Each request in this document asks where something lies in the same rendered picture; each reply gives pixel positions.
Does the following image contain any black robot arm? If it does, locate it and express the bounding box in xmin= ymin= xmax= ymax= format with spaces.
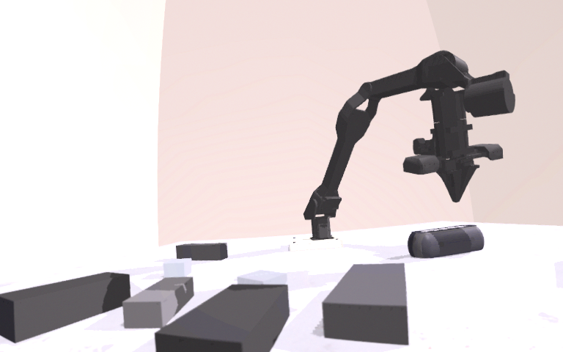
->
xmin=303 ymin=51 xmax=515 ymax=241

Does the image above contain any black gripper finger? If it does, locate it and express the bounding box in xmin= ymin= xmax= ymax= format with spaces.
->
xmin=436 ymin=169 xmax=462 ymax=202
xmin=456 ymin=164 xmax=479 ymax=202

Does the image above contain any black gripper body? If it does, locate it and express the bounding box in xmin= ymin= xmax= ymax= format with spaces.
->
xmin=403 ymin=119 xmax=503 ymax=175

